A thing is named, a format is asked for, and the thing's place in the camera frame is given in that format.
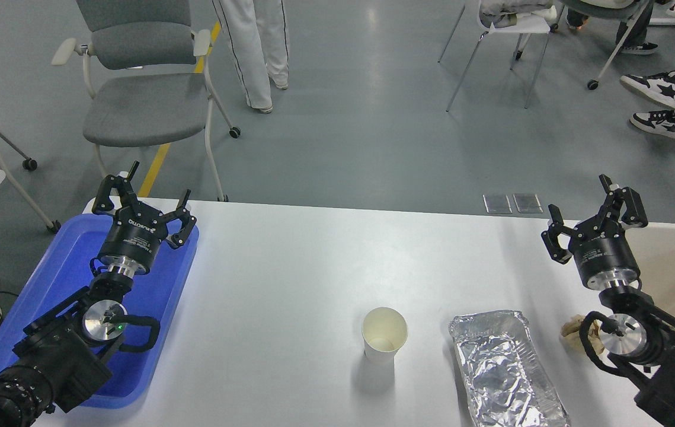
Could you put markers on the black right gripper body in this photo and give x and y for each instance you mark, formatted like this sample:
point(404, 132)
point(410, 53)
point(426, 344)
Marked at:
point(604, 252)

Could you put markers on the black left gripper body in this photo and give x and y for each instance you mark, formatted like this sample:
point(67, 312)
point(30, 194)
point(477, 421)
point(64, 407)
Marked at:
point(133, 240)

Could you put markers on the white paper cup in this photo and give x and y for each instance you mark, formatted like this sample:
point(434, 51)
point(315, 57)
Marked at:
point(381, 350)

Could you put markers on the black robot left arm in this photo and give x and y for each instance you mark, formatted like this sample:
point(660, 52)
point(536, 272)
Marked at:
point(58, 362)

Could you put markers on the metal floor plate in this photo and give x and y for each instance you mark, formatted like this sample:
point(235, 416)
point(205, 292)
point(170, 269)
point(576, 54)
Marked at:
point(497, 204)
point(528, 203)

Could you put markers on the blue plastic tray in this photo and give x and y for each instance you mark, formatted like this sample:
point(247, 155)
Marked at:
point(64, 267)

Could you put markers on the crumpled tan paper ball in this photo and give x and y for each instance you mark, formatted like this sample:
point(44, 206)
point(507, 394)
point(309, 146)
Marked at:
point(571, 330)

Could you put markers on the grey office chair with armrests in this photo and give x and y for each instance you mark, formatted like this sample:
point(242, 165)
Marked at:
point(141, 107)

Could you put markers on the person with black-white shoes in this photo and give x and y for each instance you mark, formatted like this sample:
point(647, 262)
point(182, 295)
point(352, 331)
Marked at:
point(663, 89)

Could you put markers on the crinkled foil tray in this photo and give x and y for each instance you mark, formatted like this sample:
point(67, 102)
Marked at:
point(503, 373)

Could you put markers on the distant seated person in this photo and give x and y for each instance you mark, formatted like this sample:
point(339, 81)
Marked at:
point(639, 47)

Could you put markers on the standing person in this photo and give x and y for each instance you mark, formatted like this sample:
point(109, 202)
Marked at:
point(257, 53)

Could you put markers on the white chair with metal legs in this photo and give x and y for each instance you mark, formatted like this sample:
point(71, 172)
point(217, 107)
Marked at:
point(521, 25)

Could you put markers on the folded grey garment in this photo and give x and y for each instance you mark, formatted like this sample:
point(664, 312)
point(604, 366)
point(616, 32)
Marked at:
point(509, 9)

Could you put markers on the grey chair with white frame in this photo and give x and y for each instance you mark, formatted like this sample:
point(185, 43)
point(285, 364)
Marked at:
point(598, 9)

